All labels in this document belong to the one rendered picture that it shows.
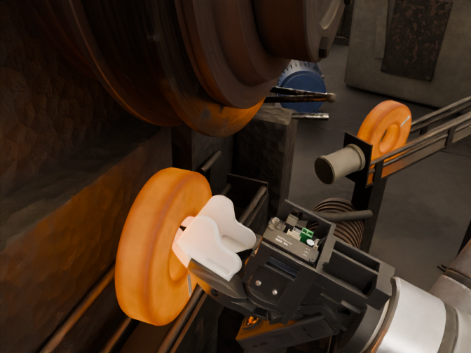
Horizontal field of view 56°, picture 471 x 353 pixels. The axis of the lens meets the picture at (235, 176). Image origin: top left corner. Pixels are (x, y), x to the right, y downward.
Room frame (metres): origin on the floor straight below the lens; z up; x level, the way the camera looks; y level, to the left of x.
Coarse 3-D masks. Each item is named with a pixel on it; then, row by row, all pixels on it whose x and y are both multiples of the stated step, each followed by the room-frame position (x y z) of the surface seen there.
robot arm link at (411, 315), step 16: (400, 288) 0.28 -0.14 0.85; (416, 288) 0.29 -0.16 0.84; (400, 304) 0.26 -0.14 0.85; (416, 304) 0.26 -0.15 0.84; (432, 304) 0.27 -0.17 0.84; (384, 320) 0.25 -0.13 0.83; (400, 320) 0.25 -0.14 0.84; (416, 320) 0.25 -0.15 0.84; (432, 320) 0.25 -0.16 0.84; (384, 336) 0.24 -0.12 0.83; (400, 336) 0.24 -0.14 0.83; (416, 336) 0.24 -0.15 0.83; (432, 336) 0.24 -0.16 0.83; (368, 352) 0.24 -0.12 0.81; (384, 352) 0.23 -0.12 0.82; (400, 352) 0.23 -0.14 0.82; (416, 352) 0.23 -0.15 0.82; (432, 352) 0.23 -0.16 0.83
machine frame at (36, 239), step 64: (0, 0) 0.39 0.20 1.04; (0, 64) 0.37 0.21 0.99; (64, 64) 0.44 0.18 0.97; (0, 128) 0.36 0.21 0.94; (64, 128) 0.43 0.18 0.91; (128, 128) 0.51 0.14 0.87; (0, 192) 0.34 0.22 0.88; (64, 192) 0.36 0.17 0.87; (128, 192) 0.44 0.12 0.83; (0, 256) 0.27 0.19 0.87; (64, 256) 0.33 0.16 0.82; (0, 320) 0.25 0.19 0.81
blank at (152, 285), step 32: (160, 192) 0.33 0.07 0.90; (192, 192) 0.36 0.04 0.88; (128, 224) 0.30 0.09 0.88; (160, 224) 0.30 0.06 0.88; (128, 256) 0.28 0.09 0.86; (160, 256) 0.29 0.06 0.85; (128, 288) 0.27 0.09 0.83; (160, 288) 0.29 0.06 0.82; (192, 288) 0.35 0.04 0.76; (160, 320) 0.28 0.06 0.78
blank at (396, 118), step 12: (384, 108) 0.87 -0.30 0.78; (396, 108) 0.87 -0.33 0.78; (408, 108) 0.90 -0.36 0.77; (372, 120) 0.85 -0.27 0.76; (384, 120) 0.85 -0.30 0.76; (396, 120) 0.88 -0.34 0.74; (408, 120) 0.91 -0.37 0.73; (360, 132) 0.85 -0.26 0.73; (372, 132) 0.83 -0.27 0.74; (396, 132) 0.90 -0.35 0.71; (408, 132) 0.92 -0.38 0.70; (384, 144) 0.90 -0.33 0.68; (396, 144) 0.89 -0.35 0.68; (372, 156) 0.84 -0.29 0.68
